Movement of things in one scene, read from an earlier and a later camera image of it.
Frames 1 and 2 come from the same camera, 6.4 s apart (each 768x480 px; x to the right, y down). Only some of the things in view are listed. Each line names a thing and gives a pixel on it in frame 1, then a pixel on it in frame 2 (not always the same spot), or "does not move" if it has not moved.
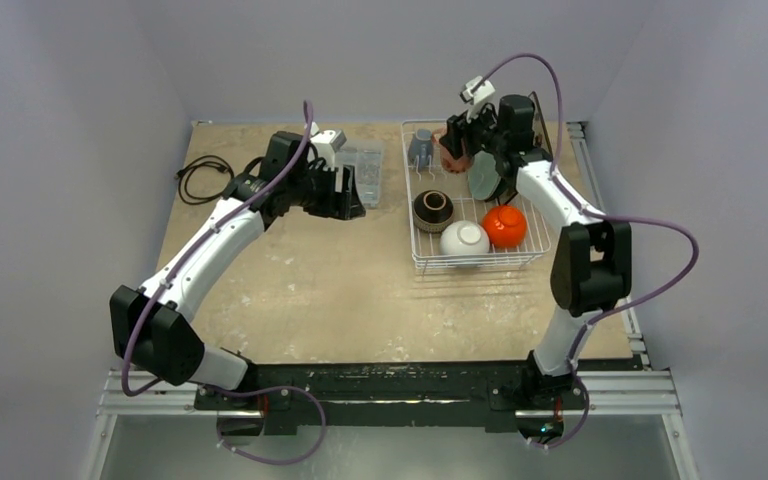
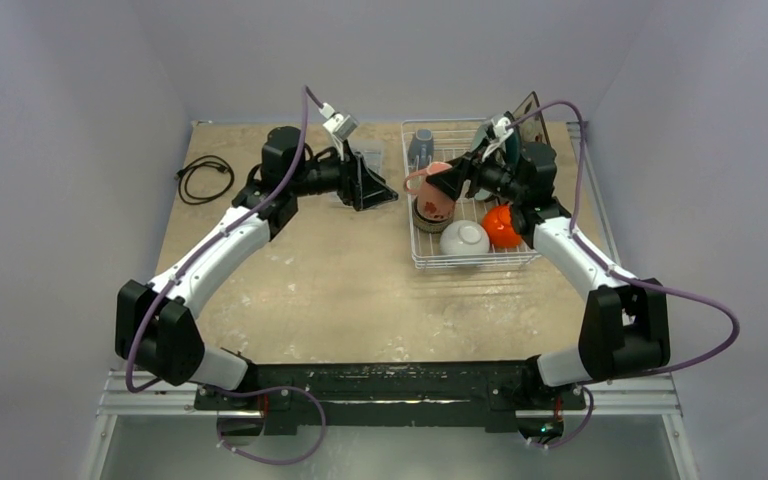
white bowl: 465,237 does not move
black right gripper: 459,134 → 472,177
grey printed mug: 421,149 does not move
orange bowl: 505,226 does not move
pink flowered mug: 449,162 → 432,204
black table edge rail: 386,393 does not move
